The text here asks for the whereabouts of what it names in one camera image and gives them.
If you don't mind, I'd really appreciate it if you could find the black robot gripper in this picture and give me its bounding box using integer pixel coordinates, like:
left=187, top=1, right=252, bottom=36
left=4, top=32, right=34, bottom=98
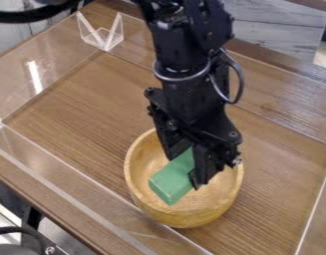
left=146, top=53, right=243, bottom=190

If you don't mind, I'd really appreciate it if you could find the green rectangular block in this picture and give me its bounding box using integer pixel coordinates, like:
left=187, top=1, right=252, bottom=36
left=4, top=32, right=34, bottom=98
left=149, top=148, right=194, bottom=206

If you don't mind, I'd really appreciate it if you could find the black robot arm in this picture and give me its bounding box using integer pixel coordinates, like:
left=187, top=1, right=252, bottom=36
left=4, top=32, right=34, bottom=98
left=132, top=0, right=245, bottom=188

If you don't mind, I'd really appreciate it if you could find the brown wooden bowl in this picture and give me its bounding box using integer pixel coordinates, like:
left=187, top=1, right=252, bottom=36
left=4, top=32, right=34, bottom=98
left=124, top=128, right=243, bottom=228

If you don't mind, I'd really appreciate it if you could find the clear acrylic tray wall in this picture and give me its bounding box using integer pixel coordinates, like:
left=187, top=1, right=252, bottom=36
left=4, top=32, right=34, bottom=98
left=0, top=123, right=211, bottom=255

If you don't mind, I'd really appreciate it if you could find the clear acrylic corner bracket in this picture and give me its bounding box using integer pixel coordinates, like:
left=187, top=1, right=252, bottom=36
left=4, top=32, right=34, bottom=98
left=76, top=12, right=124, bottom=52

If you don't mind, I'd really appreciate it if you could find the black metal table bracket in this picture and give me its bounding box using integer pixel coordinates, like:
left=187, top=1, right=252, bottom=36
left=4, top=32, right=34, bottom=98
left=21, top=207, right=68, bottom=255

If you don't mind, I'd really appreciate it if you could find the black cable under table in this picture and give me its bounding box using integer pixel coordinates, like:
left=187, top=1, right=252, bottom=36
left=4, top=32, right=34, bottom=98
left=0, top=226, right=38, bottom=240

